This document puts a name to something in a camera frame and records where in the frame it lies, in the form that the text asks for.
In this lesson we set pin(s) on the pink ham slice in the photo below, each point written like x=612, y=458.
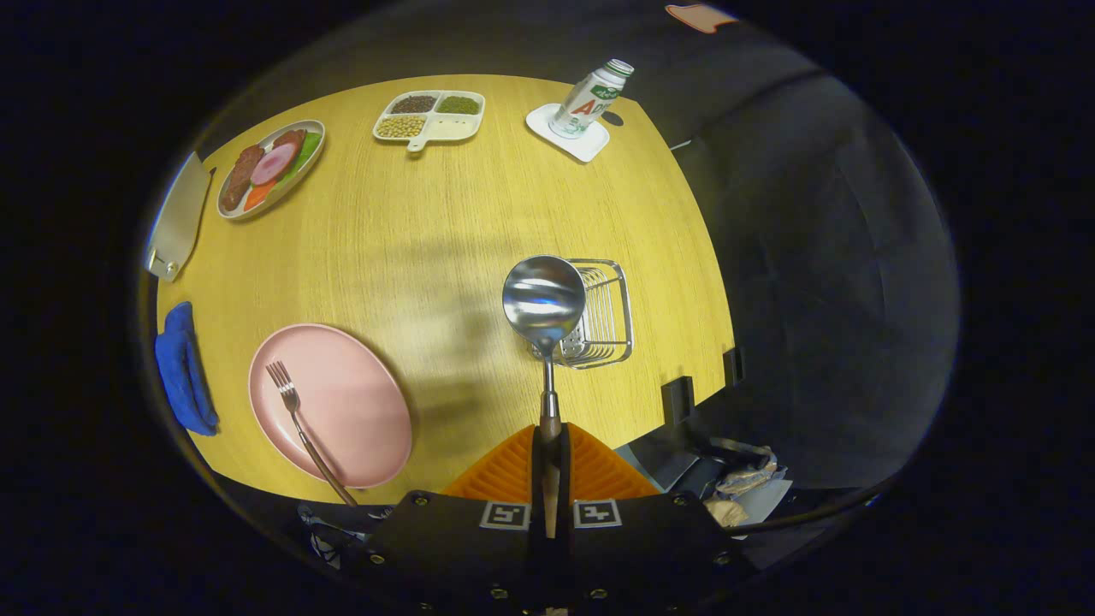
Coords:
x=274, y=162

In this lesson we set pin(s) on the white square coaster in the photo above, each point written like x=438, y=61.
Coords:
x=586, y=145

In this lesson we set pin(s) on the black table clamp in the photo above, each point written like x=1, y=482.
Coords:
x=733, y=366
x=676, y=400

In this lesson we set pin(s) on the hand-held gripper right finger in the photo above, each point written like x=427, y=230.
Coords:
x=659, y=539

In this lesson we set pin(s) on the blue cloth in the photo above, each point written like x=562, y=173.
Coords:
x=184, y=376

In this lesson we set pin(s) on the white divided bean dish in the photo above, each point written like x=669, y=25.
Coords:
x=449, y=127

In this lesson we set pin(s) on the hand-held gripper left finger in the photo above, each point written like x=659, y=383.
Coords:
x=445, y=539

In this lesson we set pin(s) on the green lettuce leaf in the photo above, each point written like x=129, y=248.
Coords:
x=306, y=154

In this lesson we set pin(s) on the pink round plate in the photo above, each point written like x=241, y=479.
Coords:
x=351, y=411

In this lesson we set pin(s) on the crumpled paper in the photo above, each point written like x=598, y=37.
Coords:
x=744, y=492

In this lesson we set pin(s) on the orange carrot slice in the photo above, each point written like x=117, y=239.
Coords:
x=258, y=197

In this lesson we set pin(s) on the white toaster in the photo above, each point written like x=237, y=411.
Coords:
x=180, y=214

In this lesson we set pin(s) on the white oval plate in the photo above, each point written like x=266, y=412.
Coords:
x=229, y=210

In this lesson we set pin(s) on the long brown meat patty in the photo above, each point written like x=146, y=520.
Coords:
x=239, y=175

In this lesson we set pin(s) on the small brown meat patty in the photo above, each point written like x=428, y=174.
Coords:
x=291, y=139

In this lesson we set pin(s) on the white drink bottle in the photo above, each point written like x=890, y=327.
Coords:
x=586, y=103

